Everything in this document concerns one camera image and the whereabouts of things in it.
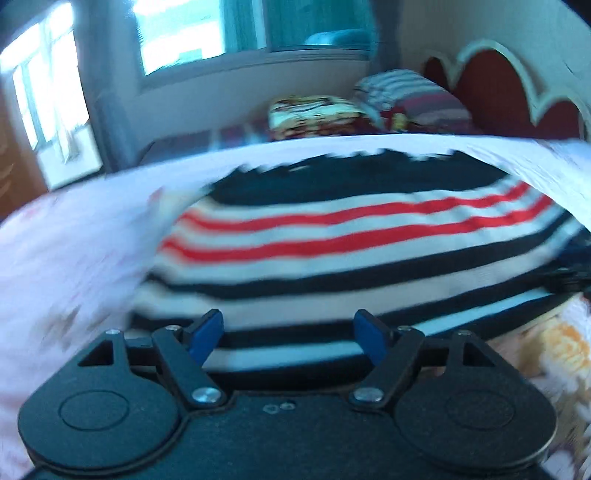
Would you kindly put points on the red scalloped headboard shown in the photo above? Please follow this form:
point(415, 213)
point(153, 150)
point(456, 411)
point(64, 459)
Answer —
point(503, 87)

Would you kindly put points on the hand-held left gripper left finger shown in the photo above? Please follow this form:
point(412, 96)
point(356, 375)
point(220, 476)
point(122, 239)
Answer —
point(206, 337)

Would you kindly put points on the floral bed sheet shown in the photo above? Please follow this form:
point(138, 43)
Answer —
point(69, 258)

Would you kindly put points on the sliding glass window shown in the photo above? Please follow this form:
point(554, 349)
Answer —
point(231, 27)

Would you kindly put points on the brown wooden door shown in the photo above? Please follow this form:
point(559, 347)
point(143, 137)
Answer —
point(16, 157)

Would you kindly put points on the striped pillow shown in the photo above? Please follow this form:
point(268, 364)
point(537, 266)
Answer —
point(411, 101)

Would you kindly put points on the striped knit sweater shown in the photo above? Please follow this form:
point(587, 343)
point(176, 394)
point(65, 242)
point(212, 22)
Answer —
point(351, 240)

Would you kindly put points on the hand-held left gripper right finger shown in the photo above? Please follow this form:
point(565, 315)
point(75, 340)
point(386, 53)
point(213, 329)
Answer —
point(369, 339)

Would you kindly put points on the teal cushion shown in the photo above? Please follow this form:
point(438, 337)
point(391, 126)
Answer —
point(337, 37)

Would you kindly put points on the grey curtain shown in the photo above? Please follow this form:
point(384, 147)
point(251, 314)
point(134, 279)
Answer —
point(385, 27)
point(104, 101)

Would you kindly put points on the white sheer curtain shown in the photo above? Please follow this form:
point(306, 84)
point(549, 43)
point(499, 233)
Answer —
point(60, 106)

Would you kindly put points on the folded yellow patterned blanket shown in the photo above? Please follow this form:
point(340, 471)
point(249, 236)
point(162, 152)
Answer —
point(314, 116)

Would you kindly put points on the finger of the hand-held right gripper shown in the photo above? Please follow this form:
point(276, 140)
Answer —
point(570, 279)

